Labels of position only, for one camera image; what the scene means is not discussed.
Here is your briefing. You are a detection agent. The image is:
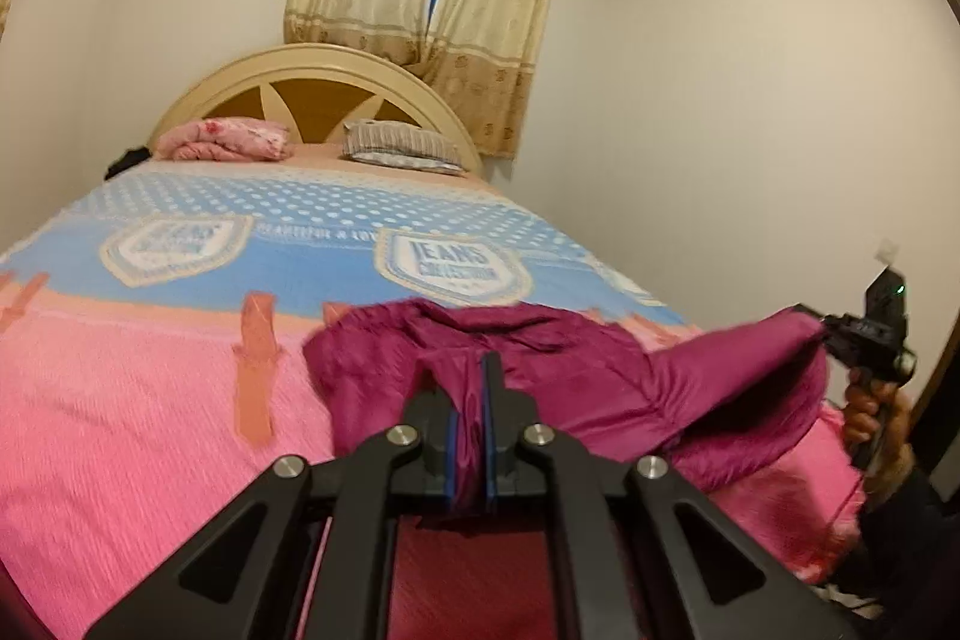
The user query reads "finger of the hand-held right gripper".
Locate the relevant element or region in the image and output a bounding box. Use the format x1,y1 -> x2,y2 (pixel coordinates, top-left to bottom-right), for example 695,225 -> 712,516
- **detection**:
793,302 -> 847,357

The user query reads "striped pillow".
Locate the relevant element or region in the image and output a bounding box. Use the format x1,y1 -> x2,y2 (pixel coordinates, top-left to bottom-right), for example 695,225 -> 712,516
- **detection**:
341,119 -> 464,175

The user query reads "cream wooden headboard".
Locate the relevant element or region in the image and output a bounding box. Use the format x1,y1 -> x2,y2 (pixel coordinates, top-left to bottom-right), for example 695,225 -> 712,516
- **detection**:
148,44 -> 485,175

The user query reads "dark cloth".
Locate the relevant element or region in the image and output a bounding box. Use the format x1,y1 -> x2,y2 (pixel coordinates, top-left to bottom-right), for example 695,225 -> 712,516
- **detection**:
105,145 -> 155,180

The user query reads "person's right forearm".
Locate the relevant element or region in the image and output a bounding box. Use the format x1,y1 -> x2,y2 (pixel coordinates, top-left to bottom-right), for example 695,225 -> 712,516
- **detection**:
817,445 -> 955,615

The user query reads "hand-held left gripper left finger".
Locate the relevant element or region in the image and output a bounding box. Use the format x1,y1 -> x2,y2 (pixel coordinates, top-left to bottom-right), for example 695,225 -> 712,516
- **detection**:
82,389 -> 462,640

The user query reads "magenta puffer jacket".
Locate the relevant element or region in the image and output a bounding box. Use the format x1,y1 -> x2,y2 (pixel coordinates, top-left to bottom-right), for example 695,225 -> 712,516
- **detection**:
302,299 -> 833,640

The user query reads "pink floral folded blanket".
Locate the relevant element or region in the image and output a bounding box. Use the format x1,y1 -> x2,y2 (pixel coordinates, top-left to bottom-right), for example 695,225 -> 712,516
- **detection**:
154,116 -> 292,163

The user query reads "person's right hand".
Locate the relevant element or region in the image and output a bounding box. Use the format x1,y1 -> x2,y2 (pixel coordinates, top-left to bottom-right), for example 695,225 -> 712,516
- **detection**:
840,377 -> 912,470

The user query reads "bed with pink blue sheet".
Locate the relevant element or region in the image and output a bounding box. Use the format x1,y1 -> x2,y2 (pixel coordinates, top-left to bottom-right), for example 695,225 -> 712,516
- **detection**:
0,145 -> 871,640

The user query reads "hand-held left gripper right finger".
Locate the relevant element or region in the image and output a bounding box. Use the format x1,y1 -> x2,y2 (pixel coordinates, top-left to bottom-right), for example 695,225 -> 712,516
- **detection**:
480,351 -> 863,640

